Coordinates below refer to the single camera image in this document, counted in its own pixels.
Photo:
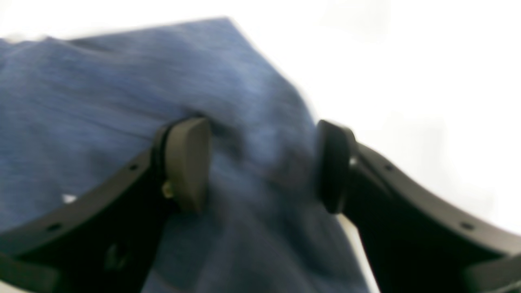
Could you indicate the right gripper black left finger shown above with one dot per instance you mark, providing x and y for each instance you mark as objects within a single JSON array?
[{"x": 106, "y": 241}]

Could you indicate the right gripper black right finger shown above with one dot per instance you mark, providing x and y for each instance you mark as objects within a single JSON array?
[{"x": 414, "y": 241}]

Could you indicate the dark blue printed T-shirt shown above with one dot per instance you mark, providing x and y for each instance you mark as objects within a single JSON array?
[{"x": 75, "y": 111}]

